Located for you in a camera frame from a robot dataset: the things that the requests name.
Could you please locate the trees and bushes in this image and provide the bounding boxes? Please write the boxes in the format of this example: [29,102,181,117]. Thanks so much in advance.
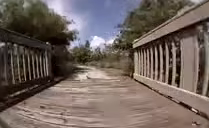
[0,0,209,77]

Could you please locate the dark wooden bridge railing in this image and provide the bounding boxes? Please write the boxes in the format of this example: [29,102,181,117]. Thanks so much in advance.
[0,18,65,113]

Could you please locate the wooden plank bridge deck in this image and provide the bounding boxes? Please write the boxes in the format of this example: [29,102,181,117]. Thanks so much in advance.
[0,74,209,128]

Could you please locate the pale dirt path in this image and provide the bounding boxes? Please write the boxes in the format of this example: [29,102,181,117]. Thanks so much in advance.
[70,64,126,82]

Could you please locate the pale wooden bridge railing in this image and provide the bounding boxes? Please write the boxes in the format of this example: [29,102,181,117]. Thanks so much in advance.
[131,0,209,123]

